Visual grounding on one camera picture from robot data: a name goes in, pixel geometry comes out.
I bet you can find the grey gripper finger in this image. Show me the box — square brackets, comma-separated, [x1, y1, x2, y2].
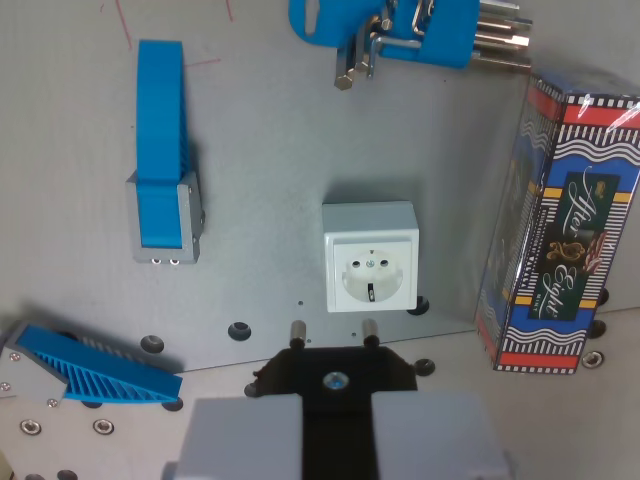
[372, 391, 514, 480]
[162, 394, 304, 480]

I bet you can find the black two-pin power plug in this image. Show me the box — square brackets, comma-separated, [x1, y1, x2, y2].
[243, 318, 419, 480]

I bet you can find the blue ribbed finger grey base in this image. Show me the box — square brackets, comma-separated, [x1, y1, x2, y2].
[125, 39, 206, 266]
[0, 322, 184, 409]

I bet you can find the After Eight chocolate box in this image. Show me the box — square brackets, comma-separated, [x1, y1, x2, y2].
[473, 72, 640, 374]

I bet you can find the large silver hex key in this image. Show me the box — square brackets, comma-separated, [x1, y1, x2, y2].
[333, 29, 362, 92]

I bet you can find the small L-shaped silver hex key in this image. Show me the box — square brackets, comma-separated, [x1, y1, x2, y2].
[366, 33, 424, 79]

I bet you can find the blue hex key holder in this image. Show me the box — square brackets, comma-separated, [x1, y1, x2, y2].
[288, 0, 482, 70]

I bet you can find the white wall socket box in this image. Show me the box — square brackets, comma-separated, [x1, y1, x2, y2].
[321, 201, 419, 314]

